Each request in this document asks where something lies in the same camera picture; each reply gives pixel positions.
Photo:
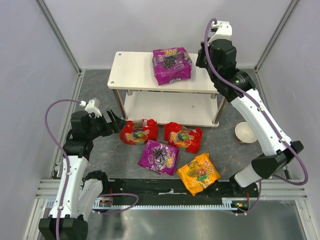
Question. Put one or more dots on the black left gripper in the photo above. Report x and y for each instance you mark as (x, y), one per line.
(107, 124)

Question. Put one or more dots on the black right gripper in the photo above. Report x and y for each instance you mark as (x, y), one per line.
(202, 60)

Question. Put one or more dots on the purple candy bag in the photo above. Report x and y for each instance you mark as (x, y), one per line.
(159, 157)
(171, 65)

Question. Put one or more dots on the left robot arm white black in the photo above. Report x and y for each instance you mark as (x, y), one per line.
(77, 193)

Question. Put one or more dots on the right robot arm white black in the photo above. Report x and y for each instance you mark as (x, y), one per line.
(219, 59)

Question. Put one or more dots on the red candy bag left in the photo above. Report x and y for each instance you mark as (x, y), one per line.
(139, 131)

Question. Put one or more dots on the red candy bag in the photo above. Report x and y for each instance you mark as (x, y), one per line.
(139, 131)
(182, 137)

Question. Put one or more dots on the white two-tier wooden shelf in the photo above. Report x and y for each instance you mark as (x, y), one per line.
(192, 102)

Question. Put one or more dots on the red candy bag right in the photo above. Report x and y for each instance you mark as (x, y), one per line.
(182, 137)

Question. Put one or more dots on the orange candy bag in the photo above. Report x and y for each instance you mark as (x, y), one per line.
(198, 174)

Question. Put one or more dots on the white ceramic bowl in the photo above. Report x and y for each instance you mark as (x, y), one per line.
(244, 133)

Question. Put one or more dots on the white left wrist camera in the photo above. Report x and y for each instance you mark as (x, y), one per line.
(91, 107)

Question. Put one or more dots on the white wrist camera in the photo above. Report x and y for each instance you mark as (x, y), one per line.
(91, 107)
(221, 30)

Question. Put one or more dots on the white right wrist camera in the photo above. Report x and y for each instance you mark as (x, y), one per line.
(221, 30)

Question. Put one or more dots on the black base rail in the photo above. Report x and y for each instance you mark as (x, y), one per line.
(170, 191)

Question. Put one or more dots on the aluminium corner frame right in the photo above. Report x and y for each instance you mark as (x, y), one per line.
(276, 33)

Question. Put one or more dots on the aluminium corner frame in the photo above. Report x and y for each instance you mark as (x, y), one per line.
(276, 33)
(58, 34)

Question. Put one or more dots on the aluminium corner frame left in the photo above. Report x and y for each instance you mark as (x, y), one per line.
(58, 34)

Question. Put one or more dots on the white slotted cable duct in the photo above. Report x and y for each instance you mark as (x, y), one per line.
(225, 205)

